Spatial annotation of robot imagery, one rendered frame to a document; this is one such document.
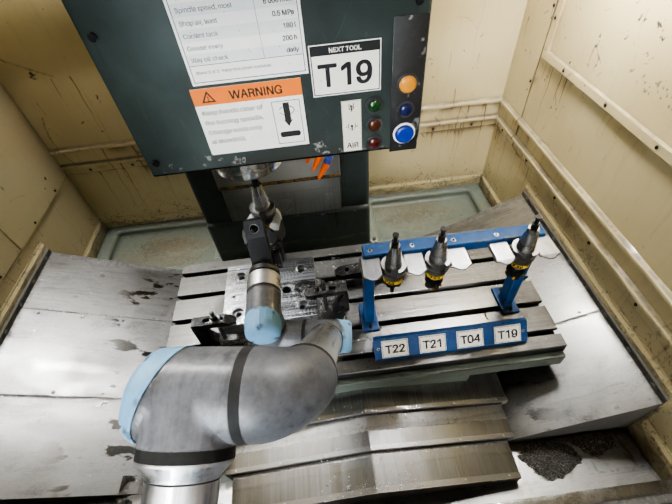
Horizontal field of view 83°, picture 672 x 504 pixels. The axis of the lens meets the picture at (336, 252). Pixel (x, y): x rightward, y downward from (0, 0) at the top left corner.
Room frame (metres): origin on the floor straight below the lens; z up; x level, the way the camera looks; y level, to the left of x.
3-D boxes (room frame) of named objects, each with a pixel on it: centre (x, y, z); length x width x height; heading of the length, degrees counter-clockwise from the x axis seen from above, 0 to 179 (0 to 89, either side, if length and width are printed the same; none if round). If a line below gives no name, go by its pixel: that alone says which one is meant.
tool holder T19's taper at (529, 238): (0.60, -0.47, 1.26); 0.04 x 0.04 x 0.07
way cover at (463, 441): (0.34, -0.04, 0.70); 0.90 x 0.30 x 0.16; 91
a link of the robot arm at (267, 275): (0.53, 0.17, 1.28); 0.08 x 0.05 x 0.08; 91
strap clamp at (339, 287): (0.70, 0.04, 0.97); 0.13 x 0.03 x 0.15; 91
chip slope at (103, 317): (0.72, 0.84, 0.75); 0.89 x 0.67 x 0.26; 1
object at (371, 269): (0.59, -0.08, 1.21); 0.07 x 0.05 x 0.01; 1
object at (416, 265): (0.60, -0.19, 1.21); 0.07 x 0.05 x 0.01; 1
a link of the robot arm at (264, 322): (0.45, 0.17, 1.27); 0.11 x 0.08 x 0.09; 1
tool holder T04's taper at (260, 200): (0.74, 0.17, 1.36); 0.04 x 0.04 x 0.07
